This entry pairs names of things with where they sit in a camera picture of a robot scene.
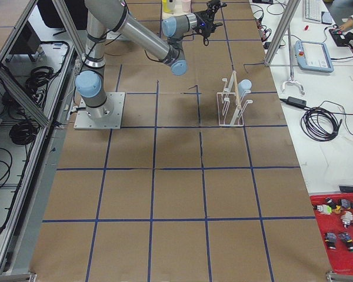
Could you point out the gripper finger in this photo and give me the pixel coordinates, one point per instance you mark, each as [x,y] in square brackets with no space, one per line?
[205,41]

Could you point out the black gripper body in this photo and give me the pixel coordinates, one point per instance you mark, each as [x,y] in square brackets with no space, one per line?
[200,19]

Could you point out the light blue plastic cup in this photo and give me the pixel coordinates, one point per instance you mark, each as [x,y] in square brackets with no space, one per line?
[244,87]

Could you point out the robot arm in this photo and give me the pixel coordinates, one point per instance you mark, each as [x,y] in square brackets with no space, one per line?
[114,16]

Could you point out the pink plastic cup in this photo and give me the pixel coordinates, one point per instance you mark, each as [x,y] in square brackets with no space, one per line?
[186,6]

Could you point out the yellow plastic cup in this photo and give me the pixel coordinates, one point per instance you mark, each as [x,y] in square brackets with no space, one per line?
[167,6]

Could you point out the cream plastic tray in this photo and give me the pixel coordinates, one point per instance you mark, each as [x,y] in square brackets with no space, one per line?
[176,12]

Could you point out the white claw tool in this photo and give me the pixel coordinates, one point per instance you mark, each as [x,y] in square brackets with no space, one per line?
[292,83]

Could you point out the black power adapter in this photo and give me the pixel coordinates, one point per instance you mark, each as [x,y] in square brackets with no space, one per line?
[298,103]

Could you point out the teach pendant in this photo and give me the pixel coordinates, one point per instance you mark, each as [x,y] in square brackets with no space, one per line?
[313,56]

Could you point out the white keyboard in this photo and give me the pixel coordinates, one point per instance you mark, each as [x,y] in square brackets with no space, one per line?
[311,11]

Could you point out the red parts tray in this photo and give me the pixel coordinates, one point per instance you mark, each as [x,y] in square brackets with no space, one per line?
[334,214]

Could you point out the white wire cup rack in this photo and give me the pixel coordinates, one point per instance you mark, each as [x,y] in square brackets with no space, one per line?
[231,107]

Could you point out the aluminium frame post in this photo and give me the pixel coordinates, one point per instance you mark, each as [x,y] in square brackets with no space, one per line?
[283,24]

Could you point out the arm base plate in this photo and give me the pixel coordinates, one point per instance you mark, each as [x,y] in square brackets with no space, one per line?
[107,116]

